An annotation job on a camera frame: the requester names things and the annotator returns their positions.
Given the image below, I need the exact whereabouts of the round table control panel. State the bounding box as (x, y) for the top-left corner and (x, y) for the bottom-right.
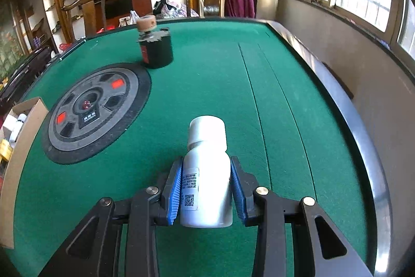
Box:
(44, 63), (152, 165)

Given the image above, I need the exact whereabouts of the white spray can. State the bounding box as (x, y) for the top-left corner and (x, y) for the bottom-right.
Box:
(9, 114), (28, 148)

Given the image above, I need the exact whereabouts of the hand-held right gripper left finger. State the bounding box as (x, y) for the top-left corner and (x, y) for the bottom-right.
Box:
(39, 156), (185, 277)

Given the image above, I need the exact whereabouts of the pile of plastic bags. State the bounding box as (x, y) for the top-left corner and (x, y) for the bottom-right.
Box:
(152, 0), (199, 20)

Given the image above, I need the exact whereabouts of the yellow cracker packet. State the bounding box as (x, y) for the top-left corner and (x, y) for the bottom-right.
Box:
(0, 139), (13, 161)

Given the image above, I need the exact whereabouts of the cardboard box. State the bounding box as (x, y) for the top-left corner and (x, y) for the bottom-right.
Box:
(0, 97), (50, 249)

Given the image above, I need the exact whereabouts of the white plastic bottle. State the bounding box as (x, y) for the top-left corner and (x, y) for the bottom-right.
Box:
(179, 116), (234, 229)

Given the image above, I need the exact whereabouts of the small white box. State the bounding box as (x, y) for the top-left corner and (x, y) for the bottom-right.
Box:
(1, 115), (17, 135)

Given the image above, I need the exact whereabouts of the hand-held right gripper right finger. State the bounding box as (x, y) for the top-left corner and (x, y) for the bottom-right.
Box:
(229, 155), (373, 277)

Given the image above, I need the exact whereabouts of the dark wooden bench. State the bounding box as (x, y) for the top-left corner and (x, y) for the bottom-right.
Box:
(0, 46), (54, 109)

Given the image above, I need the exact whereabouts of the black box with red label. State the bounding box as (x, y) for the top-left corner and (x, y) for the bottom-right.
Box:
(139, 33), (174, 69)

